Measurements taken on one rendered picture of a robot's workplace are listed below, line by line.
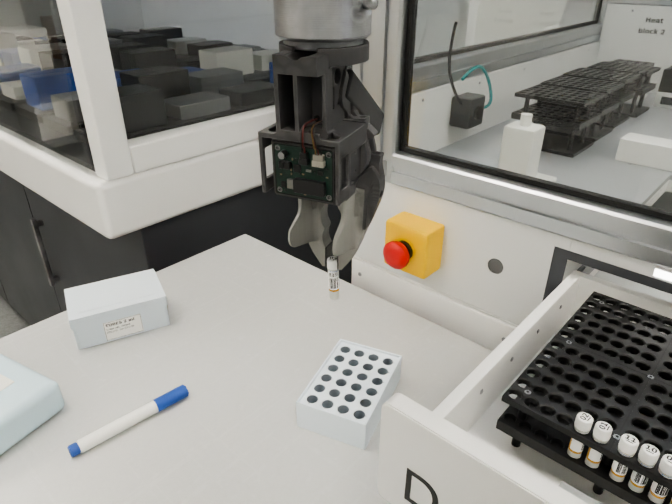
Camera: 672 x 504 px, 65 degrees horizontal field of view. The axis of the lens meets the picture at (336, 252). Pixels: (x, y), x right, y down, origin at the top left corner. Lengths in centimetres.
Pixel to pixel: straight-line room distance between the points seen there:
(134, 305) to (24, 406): 19
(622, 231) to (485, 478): 34
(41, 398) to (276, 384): 27
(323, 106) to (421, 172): 34
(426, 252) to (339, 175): 34
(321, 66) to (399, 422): 27
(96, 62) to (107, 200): 22
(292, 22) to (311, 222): 19
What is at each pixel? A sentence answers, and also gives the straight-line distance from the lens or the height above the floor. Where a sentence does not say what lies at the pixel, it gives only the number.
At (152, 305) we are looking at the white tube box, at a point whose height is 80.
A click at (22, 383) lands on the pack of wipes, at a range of 72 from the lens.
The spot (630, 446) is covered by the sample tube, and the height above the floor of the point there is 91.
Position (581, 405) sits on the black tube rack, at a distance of 51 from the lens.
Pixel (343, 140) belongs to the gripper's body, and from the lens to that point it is 41.
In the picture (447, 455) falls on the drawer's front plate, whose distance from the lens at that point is 42.
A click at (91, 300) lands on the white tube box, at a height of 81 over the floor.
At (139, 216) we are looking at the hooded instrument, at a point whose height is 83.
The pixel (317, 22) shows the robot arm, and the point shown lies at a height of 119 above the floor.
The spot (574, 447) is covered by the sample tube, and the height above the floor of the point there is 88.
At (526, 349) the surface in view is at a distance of 61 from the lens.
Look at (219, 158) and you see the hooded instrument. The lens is 107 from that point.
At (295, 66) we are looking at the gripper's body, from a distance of 40.
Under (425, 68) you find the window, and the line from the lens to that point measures 73.
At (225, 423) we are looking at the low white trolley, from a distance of 66.
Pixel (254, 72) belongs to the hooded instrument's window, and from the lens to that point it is 112.
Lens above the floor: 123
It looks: 29 degrees down
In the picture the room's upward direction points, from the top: straight up
